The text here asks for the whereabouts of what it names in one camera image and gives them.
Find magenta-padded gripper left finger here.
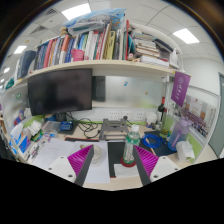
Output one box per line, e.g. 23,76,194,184
47,144,95,187

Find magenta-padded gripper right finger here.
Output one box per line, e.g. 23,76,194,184
132,144,176,187

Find clear green-label drink bottle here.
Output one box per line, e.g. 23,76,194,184
122,124,141,165

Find dark square pad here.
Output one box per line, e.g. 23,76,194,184
143,129,175,158

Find large white paper sheet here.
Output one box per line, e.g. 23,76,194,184
71,140,111,184

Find white tissue sheet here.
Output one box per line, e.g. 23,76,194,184
113,163,141,179

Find white paper sheet with writing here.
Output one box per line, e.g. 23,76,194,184
33,138,76,169

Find black desk mat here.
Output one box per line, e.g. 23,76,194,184
107,141,158,179

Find small blue box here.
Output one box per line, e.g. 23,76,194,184
59,120,74,132

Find crumpled white tissue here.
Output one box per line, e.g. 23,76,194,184
175,139,196,162

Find white patterned jar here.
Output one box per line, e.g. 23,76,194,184
146,112,158,126

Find dark wine bottle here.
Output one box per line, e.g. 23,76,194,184
157,96,167,123

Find white tissue pack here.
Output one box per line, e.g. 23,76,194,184
26,119,43,136

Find black computer monitor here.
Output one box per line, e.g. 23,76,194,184
27,68,93,117

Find purple hanging pennant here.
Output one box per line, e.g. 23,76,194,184
170,70,192,108

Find black tangled cables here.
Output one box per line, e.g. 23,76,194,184
66,113,101,139

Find white wall socket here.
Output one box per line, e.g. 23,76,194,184
122,110,133,121
134,110,145,121
107,110,120,121

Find group photo wall poster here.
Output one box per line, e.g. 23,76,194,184
181,94,218,138

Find wall shelf full of books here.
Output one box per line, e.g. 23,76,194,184
13,8,184,81

